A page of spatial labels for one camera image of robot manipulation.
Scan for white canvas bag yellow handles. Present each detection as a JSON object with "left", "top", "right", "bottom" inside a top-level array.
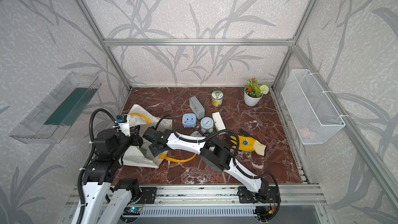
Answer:
[{"left": 119, "top": 104, "right": 197, "bottom": 169}]

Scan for light blue square clock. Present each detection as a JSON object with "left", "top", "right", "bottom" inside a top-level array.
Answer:
[{"left": 182, "top": 113, "right": 197, "bottom": 128}]

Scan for blue round alarm clock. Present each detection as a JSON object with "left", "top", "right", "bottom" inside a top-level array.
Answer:
[{"left": 200, "top": 117, "right": 214, "bottom": 134}]

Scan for grey square alarm clock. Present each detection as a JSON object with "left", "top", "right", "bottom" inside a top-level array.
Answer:
[{"left": 189, "top": 96, "right": 205, "bottom": 120}]

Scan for white rectangular alarm clock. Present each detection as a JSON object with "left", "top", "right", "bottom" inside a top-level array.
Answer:
[{"left": 212, "top": 112, "right": 226, "bottom": 131}]

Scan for small white button clock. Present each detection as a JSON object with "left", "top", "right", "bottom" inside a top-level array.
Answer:
[{"left": 190, "top": 131, "right": 203, "bottom": 138}]

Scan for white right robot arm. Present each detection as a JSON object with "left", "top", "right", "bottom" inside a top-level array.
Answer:
[{"left": 143, "top": 115, "right": 281, "bottom": 222}]

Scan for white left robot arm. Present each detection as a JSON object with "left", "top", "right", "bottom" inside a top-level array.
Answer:
[{"left": 72, "top": 108, "right": 144, "bottom": 224}]

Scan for green circuit board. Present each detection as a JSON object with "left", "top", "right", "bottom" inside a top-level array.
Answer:
[{"left": 123, "top": 207, "right": 143, "bottom": 216}]

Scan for yellow black work glove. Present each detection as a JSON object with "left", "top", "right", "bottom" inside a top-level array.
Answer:
[{"left": 238, "top": 129, "right": 266, "bottom": 156}]

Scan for white potted artificial plant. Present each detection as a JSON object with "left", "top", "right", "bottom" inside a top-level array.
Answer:
[{"left": 244, "top": 78, "right": 269, "bottom": 107}]

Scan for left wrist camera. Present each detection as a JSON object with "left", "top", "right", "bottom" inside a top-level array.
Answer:
[{"left": 116, "top": 114, "right": 131, "bottom": 137}]

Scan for clear plastic wall tray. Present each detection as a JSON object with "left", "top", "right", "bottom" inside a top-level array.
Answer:
[{"left": 9, "top": 72, "right": 101, "bottom": 144}]

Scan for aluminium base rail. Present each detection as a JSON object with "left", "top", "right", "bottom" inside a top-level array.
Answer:
[{"left": 62, "top": 184, "right": 327, "bottom": 218}]

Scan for white wire mesh basket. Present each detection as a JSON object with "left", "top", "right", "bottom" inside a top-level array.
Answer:
[{"left": 282, "top": 69, "right": 346, "bottom": 145}]

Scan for aluminium cage frame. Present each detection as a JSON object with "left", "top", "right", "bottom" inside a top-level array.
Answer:
[{"left": 74, "top": 0, "right": 398, "bottom": 209}]

